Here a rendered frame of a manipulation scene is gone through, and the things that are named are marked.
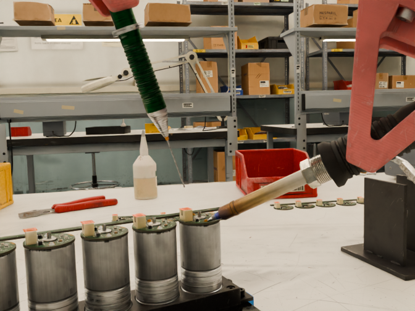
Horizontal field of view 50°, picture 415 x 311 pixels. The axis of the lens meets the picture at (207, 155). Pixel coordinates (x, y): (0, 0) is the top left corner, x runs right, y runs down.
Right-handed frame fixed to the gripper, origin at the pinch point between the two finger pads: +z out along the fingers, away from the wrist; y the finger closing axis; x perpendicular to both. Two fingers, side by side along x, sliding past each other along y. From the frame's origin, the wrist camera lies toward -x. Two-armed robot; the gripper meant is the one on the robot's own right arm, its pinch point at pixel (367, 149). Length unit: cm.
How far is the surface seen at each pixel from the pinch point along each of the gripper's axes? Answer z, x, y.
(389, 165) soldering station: 5, 7, -57
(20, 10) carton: 23, -184, -178
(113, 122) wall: 111, -215, -378
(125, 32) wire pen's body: -0.6, -12.5, 4.0
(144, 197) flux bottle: 21.7, -22.3, -32.7
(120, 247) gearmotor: 9.6, -8.8, 3.7
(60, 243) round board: 9.9, -11.0, 5.7
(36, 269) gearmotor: 11.3, -11.3, 6.5
